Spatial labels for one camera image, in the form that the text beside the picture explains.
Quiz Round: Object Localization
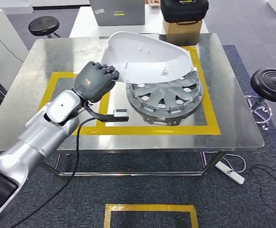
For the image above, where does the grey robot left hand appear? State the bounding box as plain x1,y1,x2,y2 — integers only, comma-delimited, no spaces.
73,61,120,104

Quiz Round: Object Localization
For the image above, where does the white curved plastic part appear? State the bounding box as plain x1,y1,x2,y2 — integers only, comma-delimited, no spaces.
100,31,194,85

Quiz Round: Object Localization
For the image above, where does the stainless steel workbench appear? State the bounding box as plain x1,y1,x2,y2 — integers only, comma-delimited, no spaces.
0,33,264,177

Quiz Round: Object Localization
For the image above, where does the white table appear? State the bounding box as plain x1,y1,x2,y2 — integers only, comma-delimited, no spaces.
69,4,210,38

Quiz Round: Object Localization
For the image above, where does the grey equipment box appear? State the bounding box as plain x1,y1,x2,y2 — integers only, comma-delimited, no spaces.
88,0,146,27

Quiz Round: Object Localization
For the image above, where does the black round stool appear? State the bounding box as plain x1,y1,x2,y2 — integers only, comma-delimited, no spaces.
245,68,276,131
28,16,60,39

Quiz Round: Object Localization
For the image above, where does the grey wheel hubcap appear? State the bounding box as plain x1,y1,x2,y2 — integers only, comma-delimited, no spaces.
125,67,204,124

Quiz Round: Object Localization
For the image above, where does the white desk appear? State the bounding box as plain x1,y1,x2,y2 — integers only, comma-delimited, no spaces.
0,9,30,95

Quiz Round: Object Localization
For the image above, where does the brown cardboard box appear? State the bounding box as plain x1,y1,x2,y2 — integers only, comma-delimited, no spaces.
162,19,203,36

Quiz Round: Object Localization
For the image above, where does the black carrying case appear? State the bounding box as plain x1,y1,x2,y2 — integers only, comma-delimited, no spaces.
160,0,210,24

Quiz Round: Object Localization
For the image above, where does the yellow floor tape square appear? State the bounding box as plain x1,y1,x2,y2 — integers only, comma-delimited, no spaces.
103,204,199,228

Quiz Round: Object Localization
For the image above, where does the white power strip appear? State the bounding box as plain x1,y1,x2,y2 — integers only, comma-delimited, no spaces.
215,160,245,185

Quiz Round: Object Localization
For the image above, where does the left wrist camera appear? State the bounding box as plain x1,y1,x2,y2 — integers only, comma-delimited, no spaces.
82,100,130,123

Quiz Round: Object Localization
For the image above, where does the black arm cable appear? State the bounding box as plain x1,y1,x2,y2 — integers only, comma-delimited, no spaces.
10,117,98,228

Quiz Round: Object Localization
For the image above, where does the yellow tape frame on workbench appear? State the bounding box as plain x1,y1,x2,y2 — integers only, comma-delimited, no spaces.
38,46,221,136

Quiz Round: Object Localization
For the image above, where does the thin black desk cable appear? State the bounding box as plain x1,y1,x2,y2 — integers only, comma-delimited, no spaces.
0,26,24,63

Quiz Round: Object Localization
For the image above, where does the white floor cable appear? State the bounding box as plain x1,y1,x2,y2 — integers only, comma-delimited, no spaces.
204,151,246,174

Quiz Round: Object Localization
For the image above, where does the black floor cable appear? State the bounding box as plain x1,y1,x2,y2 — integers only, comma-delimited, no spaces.
249,165,276,215

